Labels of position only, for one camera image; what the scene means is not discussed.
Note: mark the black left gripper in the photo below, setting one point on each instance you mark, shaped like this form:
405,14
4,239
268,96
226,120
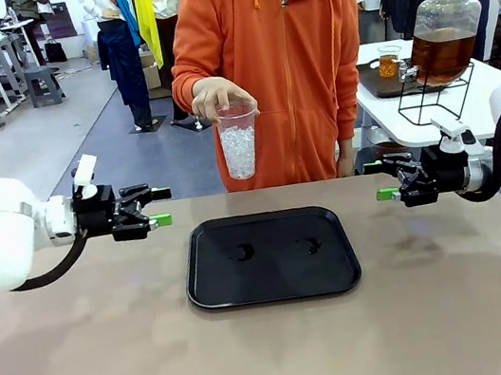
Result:
95,208

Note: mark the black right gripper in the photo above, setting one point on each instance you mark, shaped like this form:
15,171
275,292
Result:
448,173

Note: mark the short clear plastic ice cup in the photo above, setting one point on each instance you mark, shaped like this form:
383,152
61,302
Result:
390,65

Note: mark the tall clear plastic ice cup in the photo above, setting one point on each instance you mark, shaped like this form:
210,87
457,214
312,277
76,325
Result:
239,151

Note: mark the glass tea dispenser jar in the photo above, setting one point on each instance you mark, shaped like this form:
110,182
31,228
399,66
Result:
447,29

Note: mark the person's left forearm orange sleeve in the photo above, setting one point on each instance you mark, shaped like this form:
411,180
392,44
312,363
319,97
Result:
345,109

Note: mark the person's right forearm orange sleeve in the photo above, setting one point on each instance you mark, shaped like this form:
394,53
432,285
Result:
185,85

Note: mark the person's left hand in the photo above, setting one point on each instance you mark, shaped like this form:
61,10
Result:
345,159

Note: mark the person's right hand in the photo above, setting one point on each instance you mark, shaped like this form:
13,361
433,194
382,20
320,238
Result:
215,93

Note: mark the dark round bin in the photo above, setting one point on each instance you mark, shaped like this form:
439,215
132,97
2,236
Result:
388,147

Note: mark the white side table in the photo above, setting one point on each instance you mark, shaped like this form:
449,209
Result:
377,113

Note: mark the dark brown serving tray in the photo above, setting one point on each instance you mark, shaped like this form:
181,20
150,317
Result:
372,80

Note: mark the small cardboard box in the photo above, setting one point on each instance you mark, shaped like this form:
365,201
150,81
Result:
151,76

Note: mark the mannequin in blue dress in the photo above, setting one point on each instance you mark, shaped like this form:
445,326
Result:
124,64

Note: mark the black plastic serving tray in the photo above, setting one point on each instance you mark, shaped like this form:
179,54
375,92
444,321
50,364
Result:
270,275

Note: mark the grey plastic stool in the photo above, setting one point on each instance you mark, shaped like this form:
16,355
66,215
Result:
43,82

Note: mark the person in orange hoodie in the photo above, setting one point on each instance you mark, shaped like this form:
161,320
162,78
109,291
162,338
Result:
288,70

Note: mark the mannequin in dark skirt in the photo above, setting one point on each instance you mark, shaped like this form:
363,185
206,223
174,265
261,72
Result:
165,38

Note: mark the black bag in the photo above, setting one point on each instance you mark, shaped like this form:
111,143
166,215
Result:
55,51

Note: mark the yellow hanging garment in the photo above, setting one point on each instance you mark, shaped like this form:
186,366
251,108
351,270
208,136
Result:
146,17

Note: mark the blue hanging scarf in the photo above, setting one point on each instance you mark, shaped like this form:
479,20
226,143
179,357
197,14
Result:
124,6

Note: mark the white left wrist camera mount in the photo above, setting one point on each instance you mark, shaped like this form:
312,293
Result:
86,169

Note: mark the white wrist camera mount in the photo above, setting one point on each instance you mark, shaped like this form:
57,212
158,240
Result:
86,169
455,134

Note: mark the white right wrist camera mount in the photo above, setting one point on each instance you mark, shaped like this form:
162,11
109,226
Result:
455,134

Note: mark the dark wall panel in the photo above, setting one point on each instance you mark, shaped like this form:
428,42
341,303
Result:
59,19

